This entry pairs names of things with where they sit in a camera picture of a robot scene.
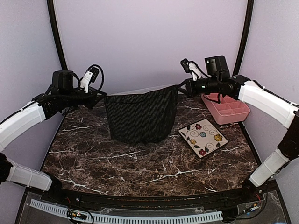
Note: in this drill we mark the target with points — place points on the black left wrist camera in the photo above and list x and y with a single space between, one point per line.
62 79

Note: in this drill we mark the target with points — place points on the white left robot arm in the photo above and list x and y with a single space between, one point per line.
39 109

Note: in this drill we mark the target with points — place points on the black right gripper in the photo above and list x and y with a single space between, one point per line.
190 91

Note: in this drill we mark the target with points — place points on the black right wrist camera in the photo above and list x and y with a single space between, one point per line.
216 66

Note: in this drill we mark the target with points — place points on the black frame post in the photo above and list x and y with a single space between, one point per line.
56 34
244 37

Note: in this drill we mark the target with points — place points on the black striped underwear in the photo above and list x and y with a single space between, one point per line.
145 117

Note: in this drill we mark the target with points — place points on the black table edge rail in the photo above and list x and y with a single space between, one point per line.
217 200

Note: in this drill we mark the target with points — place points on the pink divided organizer tray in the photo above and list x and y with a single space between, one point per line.
227 111

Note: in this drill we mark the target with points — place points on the white slotted cable duct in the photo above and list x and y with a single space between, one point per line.
124 216

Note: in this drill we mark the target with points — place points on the black right frame post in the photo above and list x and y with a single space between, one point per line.
244 37

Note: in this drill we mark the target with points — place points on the left circuit board with wires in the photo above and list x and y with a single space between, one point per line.
75 215

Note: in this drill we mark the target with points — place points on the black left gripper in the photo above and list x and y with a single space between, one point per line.
93 93

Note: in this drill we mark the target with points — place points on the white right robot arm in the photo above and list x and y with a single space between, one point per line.
285 112

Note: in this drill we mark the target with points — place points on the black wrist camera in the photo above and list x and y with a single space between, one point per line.
216 66
62 79

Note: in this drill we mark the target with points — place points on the black left frame post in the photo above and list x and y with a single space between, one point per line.
56 34

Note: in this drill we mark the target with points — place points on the circuit board with wires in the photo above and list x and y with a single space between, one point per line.
75 215
254 207

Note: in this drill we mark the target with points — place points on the floral patterned square coaster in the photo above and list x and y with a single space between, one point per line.
203 137

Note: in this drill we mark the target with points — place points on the right circuit board with wires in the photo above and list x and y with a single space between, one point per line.
254 207

